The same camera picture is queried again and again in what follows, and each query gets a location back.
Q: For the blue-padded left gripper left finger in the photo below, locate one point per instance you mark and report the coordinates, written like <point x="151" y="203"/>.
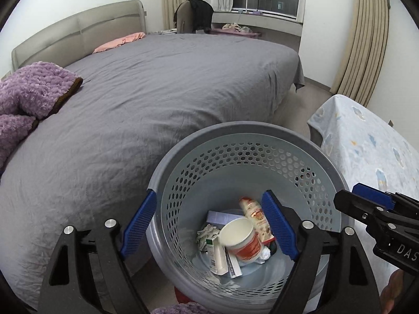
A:
<point x="69" y="285"/>

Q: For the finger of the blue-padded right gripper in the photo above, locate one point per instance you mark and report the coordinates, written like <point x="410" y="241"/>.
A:
<point x="354" y="206"/>
<point x="379" y="197"/>

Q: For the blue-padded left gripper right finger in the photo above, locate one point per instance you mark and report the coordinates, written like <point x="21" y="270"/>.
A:
<point x="349" y="285"/>

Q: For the red patterned snack wrapper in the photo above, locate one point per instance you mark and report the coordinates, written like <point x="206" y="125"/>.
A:
<point x="253" y="211"/>

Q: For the red white paper cup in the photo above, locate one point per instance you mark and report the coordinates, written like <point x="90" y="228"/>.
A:
<point x="240" y="238"/>

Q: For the green white carton box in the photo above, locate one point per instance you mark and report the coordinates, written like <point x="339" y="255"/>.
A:
<point x="217" y="257"/>

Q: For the lined paper ball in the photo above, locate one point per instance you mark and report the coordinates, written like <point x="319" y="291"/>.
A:
<point x="207" y="233"/>

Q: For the white cloth doll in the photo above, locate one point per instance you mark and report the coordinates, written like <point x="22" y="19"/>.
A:
<point x="264" y="255"/>

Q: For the right hand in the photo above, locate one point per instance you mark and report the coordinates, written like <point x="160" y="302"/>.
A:
<point x="393" y="291"/>

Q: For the light blue patterned table cloth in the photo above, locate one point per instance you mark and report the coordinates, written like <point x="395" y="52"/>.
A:
<point x="364" y="148"/>

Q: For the grey bed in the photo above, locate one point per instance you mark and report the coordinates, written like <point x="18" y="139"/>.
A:
<point x="93" y="159"/>

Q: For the beige curtain right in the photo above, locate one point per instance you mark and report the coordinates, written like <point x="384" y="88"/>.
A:
<point x="365" y="50"/>

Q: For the blue perforated waste basket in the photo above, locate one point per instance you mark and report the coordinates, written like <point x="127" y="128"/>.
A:
<point x="219" y="174"/>

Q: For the lavender box in basket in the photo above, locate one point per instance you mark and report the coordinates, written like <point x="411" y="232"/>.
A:
<point x="220" y="219"/>

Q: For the grey window desk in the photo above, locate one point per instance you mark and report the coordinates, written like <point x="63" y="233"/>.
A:
<point x="279" y="30"/>

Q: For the purple fluffy blanket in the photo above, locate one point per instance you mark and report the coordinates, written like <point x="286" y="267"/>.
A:
<point x="30" y="95"/>

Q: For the pink clothes pile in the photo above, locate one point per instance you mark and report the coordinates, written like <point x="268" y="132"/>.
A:
<point x="236" y="28"/>

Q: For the beige headboard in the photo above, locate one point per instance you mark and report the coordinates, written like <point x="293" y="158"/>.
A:
<point x="77" y="36"/>

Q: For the pink pillow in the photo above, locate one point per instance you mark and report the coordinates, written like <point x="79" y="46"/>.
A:
<point x="120" y="42"/>

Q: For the chair with black garment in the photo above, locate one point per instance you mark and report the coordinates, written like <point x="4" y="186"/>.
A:
<point x="192" y="16"/>

